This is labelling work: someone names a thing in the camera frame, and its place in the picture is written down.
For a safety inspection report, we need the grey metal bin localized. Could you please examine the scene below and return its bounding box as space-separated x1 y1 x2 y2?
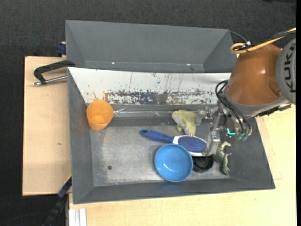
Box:
64 19 276 205

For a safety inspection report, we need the pale wood flat board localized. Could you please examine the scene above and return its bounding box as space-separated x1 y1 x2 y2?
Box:
22 56 72 197

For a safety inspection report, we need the black round object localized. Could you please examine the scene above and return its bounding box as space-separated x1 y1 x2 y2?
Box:
192 155 215 173

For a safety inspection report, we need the yellow-green glove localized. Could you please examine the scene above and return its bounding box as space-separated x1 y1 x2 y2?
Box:
171 109 198 137

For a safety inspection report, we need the blue and white hairbrush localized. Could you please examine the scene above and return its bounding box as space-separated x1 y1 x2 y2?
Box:
139 129 208 157

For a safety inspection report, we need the orange plastic cup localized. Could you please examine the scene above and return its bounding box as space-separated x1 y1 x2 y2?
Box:
86 100 114 131

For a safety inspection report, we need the blue plastic bowl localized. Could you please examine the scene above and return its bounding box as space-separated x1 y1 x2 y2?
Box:
154 143 194 183

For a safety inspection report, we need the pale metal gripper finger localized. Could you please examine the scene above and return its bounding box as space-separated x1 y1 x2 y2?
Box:
196 109 214 126
203 131 222 156

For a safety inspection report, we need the green toy dinosaur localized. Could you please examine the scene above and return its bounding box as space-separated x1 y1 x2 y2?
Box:
213 141 232 176

